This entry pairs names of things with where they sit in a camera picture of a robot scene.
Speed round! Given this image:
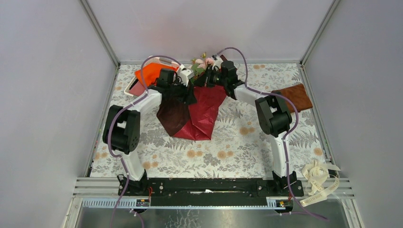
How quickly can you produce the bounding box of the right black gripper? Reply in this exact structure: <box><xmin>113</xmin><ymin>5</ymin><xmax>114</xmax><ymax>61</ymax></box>
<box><xmin>193</xmin><ymin>66</ymin><xmax>227</xmax><ymax>89</ymax></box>

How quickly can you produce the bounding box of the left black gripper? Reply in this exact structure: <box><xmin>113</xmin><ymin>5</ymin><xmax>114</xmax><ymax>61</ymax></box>
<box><xmin>167</xmin><ymin>78</ymin><xmax>197</xmax><ymax>105</ymax></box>

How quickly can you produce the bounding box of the pink fake flower bunch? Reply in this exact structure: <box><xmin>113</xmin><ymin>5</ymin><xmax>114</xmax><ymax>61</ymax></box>
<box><xmin>191</xmin><ymin>52</ymin><xmax>215</xmax><ymax>79</ymax></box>

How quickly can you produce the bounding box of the dark red wrapping paper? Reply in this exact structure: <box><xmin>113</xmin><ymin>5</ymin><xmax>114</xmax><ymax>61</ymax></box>
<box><xmin>156</xmin><ymin>55</ymin><xmax>228</xmax><ymax>141</ymax></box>

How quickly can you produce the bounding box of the cream printed ribbon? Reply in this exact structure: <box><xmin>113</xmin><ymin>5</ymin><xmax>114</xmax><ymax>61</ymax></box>
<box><xmin>300</xmin><ymin>160</ymin><xmax>340</xmax><ymax>207</ymax></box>

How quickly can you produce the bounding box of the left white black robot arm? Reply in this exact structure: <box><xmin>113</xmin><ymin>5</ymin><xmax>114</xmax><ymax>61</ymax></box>
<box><xmin>103</xmin><ymin>65</ymin><xmax>196</xmax><ymax>195</ymax></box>

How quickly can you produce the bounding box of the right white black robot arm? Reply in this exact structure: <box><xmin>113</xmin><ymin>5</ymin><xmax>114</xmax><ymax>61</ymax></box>
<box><xmin>194</xmin><ymin>61</ymin><xmax>292</xmax><ymax>196</ymax></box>

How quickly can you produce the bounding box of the orange folded cloth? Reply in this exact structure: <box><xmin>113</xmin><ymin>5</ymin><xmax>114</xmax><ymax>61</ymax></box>
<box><xmin>134</xmin><ymin>63</ymin><xmax>179</xmax><ymax>87</ymax></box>

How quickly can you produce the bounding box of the white plastic basket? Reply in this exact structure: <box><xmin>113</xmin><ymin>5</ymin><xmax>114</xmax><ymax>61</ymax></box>
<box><xmin>124</xmin><ymin>57</ymin><xmax>180</xmax><ymax>96</ymax></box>

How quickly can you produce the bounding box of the pink paper sheet in basket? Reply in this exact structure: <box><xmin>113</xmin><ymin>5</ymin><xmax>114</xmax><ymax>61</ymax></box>
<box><xmin>128</xmin><ymin>79</ymin><xmax>146</xmax><ymax>96</ymax></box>

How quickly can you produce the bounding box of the floral patterned table mat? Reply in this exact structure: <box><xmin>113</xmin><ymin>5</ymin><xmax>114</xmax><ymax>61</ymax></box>
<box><xmin>89</xmin><ymin>63</ymin><xmax>326</xmax><ymax>178</ymax></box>

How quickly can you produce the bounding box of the brown folded cloth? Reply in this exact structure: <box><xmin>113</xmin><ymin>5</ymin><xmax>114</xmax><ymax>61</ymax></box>
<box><xmin>272</xmin><ymin>84</ymin><xmax>313</xmax><ymax>113</ymax></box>

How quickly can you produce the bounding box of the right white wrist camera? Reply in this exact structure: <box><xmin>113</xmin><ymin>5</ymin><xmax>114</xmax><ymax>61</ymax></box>
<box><xmin>212</xmin><ymin>55</ymin><xmax>223</xmax><ymax>69</ymax></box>

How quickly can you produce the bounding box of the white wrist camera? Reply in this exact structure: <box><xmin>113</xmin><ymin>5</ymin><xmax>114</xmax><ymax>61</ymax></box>
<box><xmin>177</xmin><ymin>65</ymin><xmax>195</xmax><ymax>86</ymax></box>
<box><xmin>212</xmin><ymin>55</ymin><xmax>223</xmax><ymax>69</ymax></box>

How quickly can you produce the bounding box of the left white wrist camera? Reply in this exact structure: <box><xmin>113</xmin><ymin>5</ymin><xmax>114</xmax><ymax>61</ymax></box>
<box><xmin>177</xmin><ymin>65</ymin><xmax>195</xmax><ymax>86</ymax></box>

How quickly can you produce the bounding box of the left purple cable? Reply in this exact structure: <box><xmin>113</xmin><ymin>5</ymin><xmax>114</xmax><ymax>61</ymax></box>
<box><xmin>107</xmin><ymin>55</ymin><xmax>183</xmax><ymax>228</ymax></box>

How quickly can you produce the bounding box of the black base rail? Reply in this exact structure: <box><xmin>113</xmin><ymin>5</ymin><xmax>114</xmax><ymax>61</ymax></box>
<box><xmin>117</xmin><ymin>174</ymin><xmax>304</xmax><ymax>207</ymax></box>

